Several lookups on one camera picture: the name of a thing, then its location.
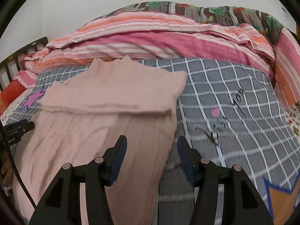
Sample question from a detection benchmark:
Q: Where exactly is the pink knitted sweater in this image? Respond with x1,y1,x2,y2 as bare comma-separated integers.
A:
12,57,187,224

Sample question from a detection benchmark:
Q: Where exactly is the person's left hand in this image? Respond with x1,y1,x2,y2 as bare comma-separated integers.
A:
1,151,14,187

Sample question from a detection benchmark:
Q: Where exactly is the floral print bed sheet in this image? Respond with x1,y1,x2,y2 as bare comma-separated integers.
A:
1,88,33,126

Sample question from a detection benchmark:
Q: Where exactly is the red pillow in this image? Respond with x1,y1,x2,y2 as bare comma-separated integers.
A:
0,80,26,114

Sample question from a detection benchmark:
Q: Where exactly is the dark wooden bed headboard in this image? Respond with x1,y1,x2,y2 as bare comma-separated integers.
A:
0,37,48,92

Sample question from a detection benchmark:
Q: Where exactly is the grey checked duvet cover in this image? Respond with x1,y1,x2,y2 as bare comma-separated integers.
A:
21,58,299,224

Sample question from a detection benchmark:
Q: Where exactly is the pink orange striped blanket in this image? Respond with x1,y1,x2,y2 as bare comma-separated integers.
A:
20,8,299,107

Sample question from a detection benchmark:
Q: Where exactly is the dark floral patterned quilt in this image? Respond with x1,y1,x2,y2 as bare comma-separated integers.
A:
101,1,284,45

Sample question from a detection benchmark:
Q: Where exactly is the black cable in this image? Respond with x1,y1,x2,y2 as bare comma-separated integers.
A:
0,121,37,210

